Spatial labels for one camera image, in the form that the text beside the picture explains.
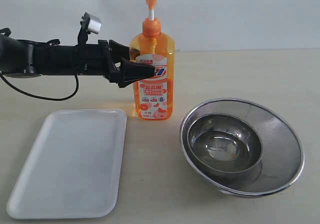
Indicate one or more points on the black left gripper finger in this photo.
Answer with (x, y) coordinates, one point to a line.
(119, 51)
(130, 72)

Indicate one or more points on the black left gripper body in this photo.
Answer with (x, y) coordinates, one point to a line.
(96, 60)

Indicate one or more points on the orange dish soap pump bottle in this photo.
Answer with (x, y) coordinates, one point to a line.
(154, 96)

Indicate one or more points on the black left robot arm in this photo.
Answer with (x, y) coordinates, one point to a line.
(26, 58)

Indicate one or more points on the stainless steel bowl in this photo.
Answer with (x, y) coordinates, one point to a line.
(225, 147)

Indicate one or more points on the white rectangular plastic tray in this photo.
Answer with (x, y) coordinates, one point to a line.
(73, 168)

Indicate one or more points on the stainless steel mesh colander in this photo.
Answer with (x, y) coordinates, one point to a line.
(282, 157)

